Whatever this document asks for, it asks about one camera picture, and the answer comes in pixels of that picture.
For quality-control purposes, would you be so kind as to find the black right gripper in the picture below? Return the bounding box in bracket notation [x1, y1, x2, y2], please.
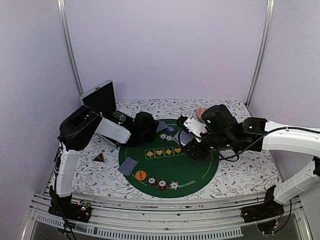
[181, 131, 235, 161]

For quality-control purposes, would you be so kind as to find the blue peach 10 chip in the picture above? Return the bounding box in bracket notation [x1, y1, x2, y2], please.
[159, 133, 167, 140]
[165, 135, 173, 142]
[169, 181, 180, 191]

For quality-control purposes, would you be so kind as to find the grey playing card deck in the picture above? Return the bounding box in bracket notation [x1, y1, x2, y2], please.
[173, 130, 194, 146]

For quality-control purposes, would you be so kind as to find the purple small blind button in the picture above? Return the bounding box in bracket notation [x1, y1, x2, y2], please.
[166, 126, 175, 133]

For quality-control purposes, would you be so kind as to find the blue checkered playing card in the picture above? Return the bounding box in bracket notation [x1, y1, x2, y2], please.
[118, 157, 139, 176]

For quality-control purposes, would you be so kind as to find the orange big blind button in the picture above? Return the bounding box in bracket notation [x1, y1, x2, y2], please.
[135, 170, 147, 181]

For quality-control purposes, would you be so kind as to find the black triangular all-in marker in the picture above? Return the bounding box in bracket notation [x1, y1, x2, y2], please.
[93, 153, 105, 163]

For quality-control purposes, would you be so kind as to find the red black 100 chip stack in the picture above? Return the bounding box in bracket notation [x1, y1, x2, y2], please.
[147, 177, 157, 186]

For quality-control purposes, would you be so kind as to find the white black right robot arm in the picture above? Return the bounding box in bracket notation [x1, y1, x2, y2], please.
[177, 104, 320, 218]

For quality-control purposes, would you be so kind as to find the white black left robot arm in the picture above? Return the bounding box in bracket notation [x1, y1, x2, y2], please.
[50, 105, 159, 217]

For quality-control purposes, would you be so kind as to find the green poker chip row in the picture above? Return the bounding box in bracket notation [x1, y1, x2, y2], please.
[112, 111, 127, 123]

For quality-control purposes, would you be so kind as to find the red patterned small bowl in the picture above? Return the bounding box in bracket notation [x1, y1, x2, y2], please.
[195, 107, 207, 121]

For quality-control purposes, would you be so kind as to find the round green poker mat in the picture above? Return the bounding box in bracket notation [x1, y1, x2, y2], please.
[118, 119, 219, 198]

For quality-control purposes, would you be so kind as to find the aluminium poker chip case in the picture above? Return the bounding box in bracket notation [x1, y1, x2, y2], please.
[80, 79, 133, 146]

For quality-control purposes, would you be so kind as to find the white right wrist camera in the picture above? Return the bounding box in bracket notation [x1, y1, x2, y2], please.
[183, 117, 208, 143]

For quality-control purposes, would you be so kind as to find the aluminium front rail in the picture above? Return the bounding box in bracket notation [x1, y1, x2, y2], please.
[21, 192, 313, 240]

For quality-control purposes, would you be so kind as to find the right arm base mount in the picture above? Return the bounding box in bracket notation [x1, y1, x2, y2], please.
[240, 200, 285, 235]

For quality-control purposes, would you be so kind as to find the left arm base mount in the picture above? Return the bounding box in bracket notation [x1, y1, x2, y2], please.
[48, 200, 92, 223]

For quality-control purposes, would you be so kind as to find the left aluminium frame post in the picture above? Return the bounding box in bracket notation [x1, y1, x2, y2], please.
[56, 0, 84, 96]

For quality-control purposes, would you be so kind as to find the aluminium frame post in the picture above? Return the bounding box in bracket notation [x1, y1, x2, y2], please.
[245, 0, 275, 109]
[56, 0, 84, 96]

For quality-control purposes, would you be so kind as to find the right aluminium frame post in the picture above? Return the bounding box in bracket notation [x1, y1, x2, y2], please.
[245, 0, 275, 109]

